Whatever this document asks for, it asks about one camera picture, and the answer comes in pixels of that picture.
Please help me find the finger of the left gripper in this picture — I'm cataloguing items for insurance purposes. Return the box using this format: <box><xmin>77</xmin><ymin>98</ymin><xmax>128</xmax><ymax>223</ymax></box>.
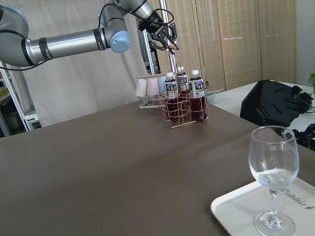
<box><xmin>150</xmin><ymin>37</ymin><xmax>169</xmax><ymax>51</ymax></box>
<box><xmin>168</xmin><ymin>23</ymin><xmax>178</xmax><ymax>50</ymax></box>

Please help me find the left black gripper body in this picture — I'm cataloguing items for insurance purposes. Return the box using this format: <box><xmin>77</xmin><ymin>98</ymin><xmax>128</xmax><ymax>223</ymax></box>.
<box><xmin>139</xmin><ymin>16</ymin><xmax>172</xmax><ymax>41</ymax></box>

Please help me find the tea bottle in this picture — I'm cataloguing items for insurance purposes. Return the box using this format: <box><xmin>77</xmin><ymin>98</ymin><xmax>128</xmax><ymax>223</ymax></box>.
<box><xmin>189</xmin><ymin>69</ymin><xmax>207</xmax><ymax>121</ymax></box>
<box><xmin>164</xmin><ymin>72</ymin><xmax>178</xmax><ymax>120</ymax></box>
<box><xmin>177</xmin><ymin>66</ymin><xmax>189</xmax><ymax>109</ymax></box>

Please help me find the copper wire bottle basket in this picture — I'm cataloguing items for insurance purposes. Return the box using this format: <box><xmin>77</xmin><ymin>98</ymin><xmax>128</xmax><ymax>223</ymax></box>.
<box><xmin>158</xmin><ymin>57</ymin><xmax>209</xmax><ymax>128</ymax></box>

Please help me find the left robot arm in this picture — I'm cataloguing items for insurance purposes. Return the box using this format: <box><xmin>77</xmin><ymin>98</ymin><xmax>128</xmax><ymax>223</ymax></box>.
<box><xmin>0</xmin><ymin>0</ymin><xmax>178</xmax><ymax>70</ymax></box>

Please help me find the blue cup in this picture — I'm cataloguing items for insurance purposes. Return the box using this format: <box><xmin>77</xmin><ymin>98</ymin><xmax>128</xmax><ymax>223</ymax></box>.
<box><xmin>157</xmin><ymin>76</ymin><xmax>167</xmax><ymax>91</ymax></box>

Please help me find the pink cup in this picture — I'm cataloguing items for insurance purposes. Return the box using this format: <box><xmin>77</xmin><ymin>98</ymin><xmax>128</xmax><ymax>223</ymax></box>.
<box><xmin>147</xmin><ymin>78</ymin><xmax>159</xmax><ymax>95</ymax></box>

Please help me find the white cup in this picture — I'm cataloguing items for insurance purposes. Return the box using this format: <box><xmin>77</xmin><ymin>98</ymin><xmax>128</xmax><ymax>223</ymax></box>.
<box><xmin>134</xmin><ymin>79</ymin><xmax>147</xmax><ymax>97</ymax></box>

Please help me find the white cup rack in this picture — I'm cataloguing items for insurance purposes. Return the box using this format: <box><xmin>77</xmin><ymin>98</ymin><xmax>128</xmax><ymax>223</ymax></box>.
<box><xmin>137</xmin><ymin>74</ymin><xmax>165</xmax><ymax>109</ymax></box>

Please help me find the bamboo folding screen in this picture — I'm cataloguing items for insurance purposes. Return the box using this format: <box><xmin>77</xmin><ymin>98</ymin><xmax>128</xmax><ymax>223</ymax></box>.
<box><xmin>152</xmin><ymin>0</ymin><xmax>297</xmax><ymax>90</ymax></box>

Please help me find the light green bowl background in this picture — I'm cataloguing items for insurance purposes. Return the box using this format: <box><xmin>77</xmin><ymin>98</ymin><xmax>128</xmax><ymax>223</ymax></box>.
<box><xmin>206</xmin><ymin>91</ymin><xmax>216</xmax><ymax>103</ymax></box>

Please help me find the black bag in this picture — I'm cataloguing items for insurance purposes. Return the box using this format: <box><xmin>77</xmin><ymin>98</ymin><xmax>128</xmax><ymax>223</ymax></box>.
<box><xmin>240</xmin><ymin>80</ymin><xmax>313</xmax><ymax>127</ymax></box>

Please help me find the clear wine glass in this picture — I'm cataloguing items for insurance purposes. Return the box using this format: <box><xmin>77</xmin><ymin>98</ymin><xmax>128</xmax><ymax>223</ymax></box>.
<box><xmin>249</xmin><ymin>125</ymin><xmax>299</xmax><ymax>236</ymax></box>

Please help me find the white rabbit tray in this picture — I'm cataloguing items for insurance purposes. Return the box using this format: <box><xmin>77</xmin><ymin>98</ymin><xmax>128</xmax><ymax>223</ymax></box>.
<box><xmin>211</xmin><ymin>178</ymin><xmax>315</xmax><ymax>236</ymax></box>

